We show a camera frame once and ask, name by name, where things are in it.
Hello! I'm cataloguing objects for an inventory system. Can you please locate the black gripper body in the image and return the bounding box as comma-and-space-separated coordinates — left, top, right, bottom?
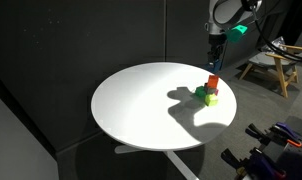
208, 33, 225, 56

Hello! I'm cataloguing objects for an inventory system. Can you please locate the orange block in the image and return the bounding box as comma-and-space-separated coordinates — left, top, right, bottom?
206, 74, 221, 89

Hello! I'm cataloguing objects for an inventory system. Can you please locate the grey block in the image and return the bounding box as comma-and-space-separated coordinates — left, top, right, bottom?
204, 83, 218, 95

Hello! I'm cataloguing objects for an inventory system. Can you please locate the lime green block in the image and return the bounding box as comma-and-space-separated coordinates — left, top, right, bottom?
204, 93, 219, 107

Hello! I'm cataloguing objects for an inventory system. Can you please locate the crumpled silver foil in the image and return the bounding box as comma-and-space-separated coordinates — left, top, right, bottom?
269, 36, 288, 52

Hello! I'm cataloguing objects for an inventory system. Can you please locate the wooden chair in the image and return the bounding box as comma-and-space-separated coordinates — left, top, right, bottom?
239, 43, 302, 99

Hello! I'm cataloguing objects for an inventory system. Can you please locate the black spring clamp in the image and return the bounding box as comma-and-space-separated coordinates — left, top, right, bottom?
220, 148, 247, 171
245, 123, 275, 144

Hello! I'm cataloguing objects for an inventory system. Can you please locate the purple clamp with orange tip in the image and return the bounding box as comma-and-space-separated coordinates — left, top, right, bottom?
273, 121, 302, 148

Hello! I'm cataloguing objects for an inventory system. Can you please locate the purple spring clamp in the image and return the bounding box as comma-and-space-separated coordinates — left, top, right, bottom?
247, 148, 289, 180

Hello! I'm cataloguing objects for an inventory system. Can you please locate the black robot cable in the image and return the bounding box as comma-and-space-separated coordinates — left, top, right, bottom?
247, 4, 302, 64

